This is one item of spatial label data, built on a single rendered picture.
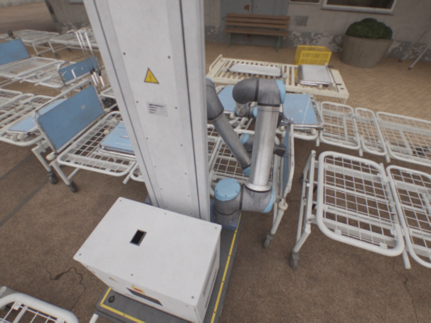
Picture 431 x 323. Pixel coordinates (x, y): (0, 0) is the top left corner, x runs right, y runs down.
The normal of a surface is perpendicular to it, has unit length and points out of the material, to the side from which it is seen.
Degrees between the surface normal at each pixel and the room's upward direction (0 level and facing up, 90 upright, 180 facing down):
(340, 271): 0
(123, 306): 0
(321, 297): 0
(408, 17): 90
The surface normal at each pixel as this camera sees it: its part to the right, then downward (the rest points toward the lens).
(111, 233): 0.00, -0.73
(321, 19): -0.25, 0.67
